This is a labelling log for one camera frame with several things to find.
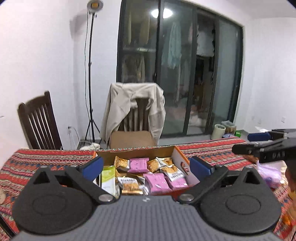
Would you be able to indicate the black framed glass door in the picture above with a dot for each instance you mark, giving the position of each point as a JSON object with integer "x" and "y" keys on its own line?
{"x": 194, "y": 55}

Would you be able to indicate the silver orange snack packet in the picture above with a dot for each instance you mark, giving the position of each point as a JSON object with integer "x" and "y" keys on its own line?
{"x": 121, "y": 164}

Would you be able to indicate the floor lamp on stand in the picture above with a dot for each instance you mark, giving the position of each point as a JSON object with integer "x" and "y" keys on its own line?
{"x": 93, "y": 7}

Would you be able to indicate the green snack package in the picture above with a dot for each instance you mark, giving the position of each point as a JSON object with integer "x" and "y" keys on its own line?
{"x": 108, "y": 180}

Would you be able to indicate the pink snack packet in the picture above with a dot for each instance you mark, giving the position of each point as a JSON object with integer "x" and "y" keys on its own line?
{"x": 157, "y": 183}
{"x": 138, "y": 165}
{"x": 177, "y": 184}

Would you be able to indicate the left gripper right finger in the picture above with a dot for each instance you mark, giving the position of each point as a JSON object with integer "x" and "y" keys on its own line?
{"x": 209, "y": 177}

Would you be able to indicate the person's left hand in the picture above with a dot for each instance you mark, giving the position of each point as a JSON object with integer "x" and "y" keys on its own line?
{"x": 291, "y": 183}

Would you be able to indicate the purple tissue pack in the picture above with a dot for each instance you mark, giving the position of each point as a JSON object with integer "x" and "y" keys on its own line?
{"x": 270, "y": 175}

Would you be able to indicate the chair with beige jacket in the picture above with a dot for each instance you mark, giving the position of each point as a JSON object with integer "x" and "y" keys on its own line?
{"x": 133, "y": 131}

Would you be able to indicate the orange cardboard box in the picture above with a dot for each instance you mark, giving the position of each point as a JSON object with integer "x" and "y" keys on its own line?
{"x": 179, "y": 160}

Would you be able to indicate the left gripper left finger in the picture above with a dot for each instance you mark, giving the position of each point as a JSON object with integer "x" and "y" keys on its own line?
{"x": 83, "y": 177}

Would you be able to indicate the patterned red tablecloth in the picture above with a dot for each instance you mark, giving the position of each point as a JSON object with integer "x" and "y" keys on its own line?
{"x": 159, "y": 219}

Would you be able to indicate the silver biscuit packet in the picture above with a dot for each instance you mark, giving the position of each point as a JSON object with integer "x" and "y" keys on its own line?
{"x": 157, "y": 163}
{"x": 129, "y": 186}

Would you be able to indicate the beige jacket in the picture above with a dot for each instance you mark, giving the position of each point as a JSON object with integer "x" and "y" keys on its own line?
{"x": 122, "y": 97}

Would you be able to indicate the dark wooden chair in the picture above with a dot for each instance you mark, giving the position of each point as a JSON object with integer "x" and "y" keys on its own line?
{"x": 39, "y": 125}

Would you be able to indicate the white label snack packet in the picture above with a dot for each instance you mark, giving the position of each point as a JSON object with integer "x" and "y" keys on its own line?
{"x": 172, "y": 172}

